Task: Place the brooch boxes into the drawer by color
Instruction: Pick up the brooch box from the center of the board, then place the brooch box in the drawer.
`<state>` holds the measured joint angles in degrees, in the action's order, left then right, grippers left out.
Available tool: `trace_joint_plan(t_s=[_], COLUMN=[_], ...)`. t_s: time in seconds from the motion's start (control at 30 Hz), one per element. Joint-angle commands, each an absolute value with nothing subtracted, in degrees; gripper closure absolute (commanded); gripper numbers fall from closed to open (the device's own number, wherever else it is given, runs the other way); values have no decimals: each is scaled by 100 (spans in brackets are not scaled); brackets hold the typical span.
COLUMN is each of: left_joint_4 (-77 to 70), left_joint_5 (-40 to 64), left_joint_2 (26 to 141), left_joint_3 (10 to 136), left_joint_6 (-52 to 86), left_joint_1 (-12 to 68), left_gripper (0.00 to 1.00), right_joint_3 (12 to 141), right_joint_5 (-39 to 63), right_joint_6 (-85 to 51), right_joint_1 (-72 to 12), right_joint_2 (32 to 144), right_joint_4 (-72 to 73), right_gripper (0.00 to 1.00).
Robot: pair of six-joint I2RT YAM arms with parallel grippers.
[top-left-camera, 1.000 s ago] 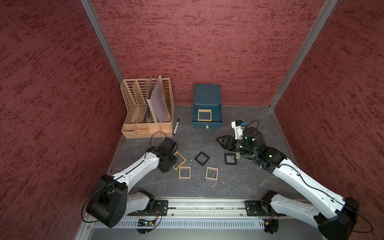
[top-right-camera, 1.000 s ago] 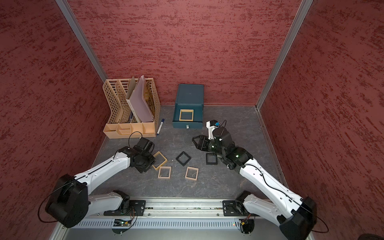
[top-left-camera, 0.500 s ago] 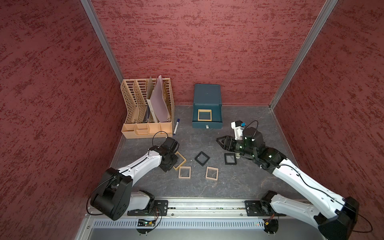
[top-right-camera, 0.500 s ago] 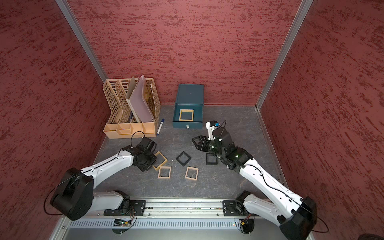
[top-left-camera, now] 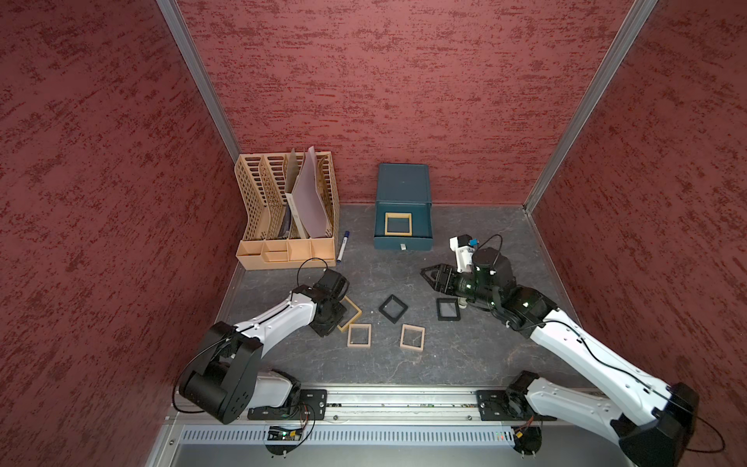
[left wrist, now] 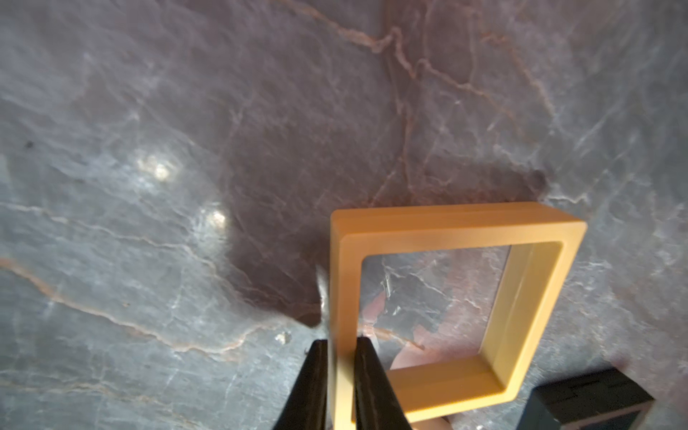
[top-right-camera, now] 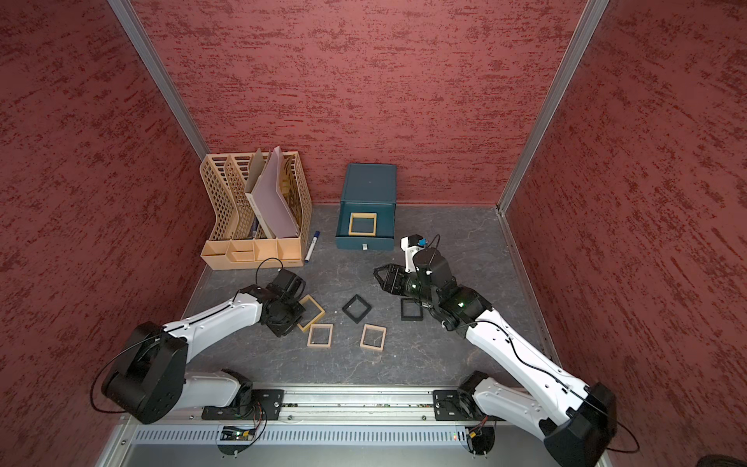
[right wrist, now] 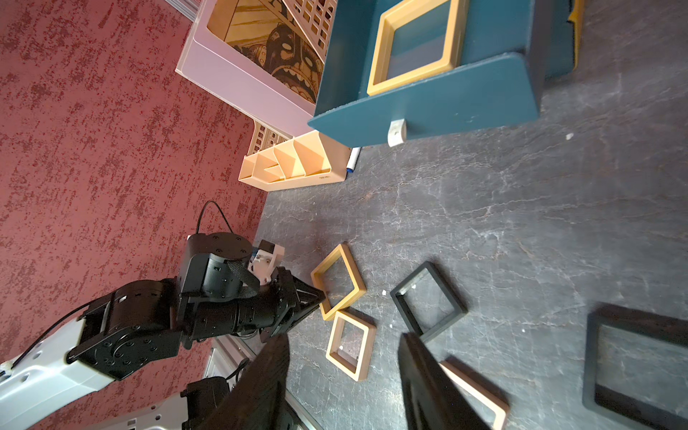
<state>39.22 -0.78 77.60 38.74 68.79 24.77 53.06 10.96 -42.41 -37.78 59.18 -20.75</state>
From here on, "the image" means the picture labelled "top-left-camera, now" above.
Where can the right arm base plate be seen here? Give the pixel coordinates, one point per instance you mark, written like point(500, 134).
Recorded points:
point(493, 405)

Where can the brown cardboard divider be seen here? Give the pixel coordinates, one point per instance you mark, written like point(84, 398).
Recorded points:
point(291, 172)

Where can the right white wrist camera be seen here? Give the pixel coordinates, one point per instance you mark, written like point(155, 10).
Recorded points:
point(463, 247)

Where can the pink brooch box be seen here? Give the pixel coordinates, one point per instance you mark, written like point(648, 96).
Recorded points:
point(360, 336)
point(412, 338)

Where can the blue white marker pen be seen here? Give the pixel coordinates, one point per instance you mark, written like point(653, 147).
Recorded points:
point(343, 246)

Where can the yellow brooch box diamond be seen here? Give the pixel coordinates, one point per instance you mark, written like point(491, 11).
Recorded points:
point(351, 314)

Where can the tan plastic file organizer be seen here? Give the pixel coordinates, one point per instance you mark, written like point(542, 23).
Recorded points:
point(265, 244)

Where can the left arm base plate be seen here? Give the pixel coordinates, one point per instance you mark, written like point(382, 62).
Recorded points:
point(300, 405)

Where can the black brooch box diamond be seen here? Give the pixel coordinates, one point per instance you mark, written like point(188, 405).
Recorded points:
point(393, 309)

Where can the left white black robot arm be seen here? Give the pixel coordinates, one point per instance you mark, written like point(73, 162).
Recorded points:
point(224, 378)

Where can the pink brooch box right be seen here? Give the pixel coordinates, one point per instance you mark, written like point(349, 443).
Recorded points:
point(412, 338)

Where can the teal drawer cabinet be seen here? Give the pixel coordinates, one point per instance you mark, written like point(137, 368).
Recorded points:
point(403, 183)

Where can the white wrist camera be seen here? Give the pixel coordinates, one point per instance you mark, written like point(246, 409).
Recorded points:
point(463, 247)
point(333, 283)

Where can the pink brooch box left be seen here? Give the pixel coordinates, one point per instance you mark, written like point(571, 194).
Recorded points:
point(360, 336)

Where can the aluminium mounting rail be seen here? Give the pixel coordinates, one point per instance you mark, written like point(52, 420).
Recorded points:
point(391, 404)

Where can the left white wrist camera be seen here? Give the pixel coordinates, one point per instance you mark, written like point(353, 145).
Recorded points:
point(333, 283)

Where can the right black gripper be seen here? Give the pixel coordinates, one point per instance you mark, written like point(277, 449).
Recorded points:
point(442, 283)

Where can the yellow brooch box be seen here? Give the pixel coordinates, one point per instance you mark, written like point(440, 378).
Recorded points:
point(398, 224)

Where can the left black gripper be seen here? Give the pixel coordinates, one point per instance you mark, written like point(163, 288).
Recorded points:
point(325, 330)

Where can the black brooch box right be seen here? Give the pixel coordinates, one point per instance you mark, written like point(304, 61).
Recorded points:
point(448, 310)

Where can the teal top drawer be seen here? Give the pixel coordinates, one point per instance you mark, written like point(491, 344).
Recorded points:
point(421, 239)

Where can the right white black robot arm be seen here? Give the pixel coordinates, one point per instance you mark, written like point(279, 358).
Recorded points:
point(651, 421)

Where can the pink folder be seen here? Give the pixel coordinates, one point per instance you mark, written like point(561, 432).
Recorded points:
point(307, 199)

